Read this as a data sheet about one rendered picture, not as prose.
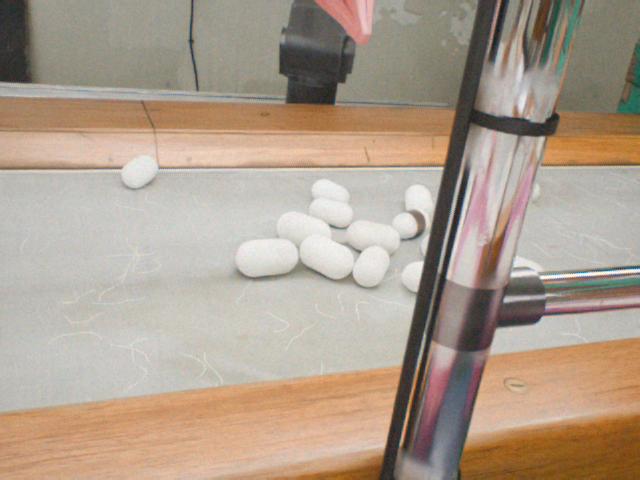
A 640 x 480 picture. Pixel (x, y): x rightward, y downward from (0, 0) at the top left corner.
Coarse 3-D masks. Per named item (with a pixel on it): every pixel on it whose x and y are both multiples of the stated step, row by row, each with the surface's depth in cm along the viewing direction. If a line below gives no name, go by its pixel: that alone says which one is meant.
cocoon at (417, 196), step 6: (414, 186) 54; (420, 186) 54; (408, 192) 54; (414, 192) 53; (420, 192) 53; (426, 192) 54; (408, 198) 53; (414, 198) 53; (420, 198) 53; (426, 198) 53; (408, 204) 53; (414, 204) 53; (420, 204) 52; (426, 204) 53; (432, 204) 53; (408, 210) 53; (426, 210) 53
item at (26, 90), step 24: (24, 96) 93; (48, 96) 94; (72, 96) 95; (96, 96) 96; (120, 96) 98; (144, 96) 99; (168, 96) 101; (192, 96) 102; (216, 96) 105; (240, 96) 106; (264, 96) 107
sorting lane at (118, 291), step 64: (0, 192) 49; (64, 192) 50; (128, 192) 51; (192, 192) 53; (256, 192) 54; (384, 192) 58; (576, 192) 64; (0, 256) 41; (64, 256) 42; (128, 256) 43; (192, 256) 44; (576, 256) 51; (0, 320) 35; (64, 320) 36; (128, 320) 37; (192, 320) 38; (256, 320) 38; (320, 320) 39; (384, 320) 40; (576, 320) 43; (0, 384) 31; (64, 384) 32; (128, 384) 32; (192, 384) 33
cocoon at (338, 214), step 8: (320, 200) 50; (328, 200) 50; (312, 208) 50; (320, 208) 50; (328, 208) 50; (336, 208) 50; (344, 208) 50; (312, 216) 50; (320, 216) 50; (328, 216) 50; (336, 216) 49; (344, 216) 49; (352, 216) 50; (336, 224) 50; (344, 224) 50
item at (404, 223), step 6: (420, 210) 51; (396, 216) 50; (402, 216) 49; (408, 216) 49; (426, 216) 50; (396, 222) 49; (402, 222) 49; (408, 222) 49; (414, 222) 49; (426, 222) 50; (396, 228) 49; (402, 228) 49; (408, 228) 49; (414, 228) 49; (426, 228) 51; (402, 234) 49; (408, 234) 49; (414, 234) 50
